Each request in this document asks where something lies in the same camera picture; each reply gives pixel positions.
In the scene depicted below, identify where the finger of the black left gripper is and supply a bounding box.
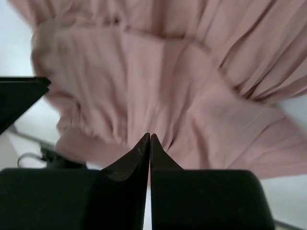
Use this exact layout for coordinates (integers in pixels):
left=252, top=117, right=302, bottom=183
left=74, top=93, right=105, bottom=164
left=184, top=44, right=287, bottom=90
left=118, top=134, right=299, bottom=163
left=0, top=77, right=51, bottom=133

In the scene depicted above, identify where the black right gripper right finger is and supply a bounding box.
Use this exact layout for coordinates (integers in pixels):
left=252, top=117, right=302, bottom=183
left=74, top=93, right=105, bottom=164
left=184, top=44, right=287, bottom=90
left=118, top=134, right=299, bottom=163
left=150, top=135, right=275, bottom=230

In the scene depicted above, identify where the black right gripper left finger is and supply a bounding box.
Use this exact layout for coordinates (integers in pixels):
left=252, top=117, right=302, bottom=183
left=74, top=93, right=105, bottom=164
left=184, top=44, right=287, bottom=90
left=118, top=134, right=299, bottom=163
left=0, top=134, right=150, bottom=230

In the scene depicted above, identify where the pink pleated skirt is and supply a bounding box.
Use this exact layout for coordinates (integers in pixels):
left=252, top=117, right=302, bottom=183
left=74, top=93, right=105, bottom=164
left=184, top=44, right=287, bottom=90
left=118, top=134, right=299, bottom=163
left=11, top=0, right=307, bottom=179

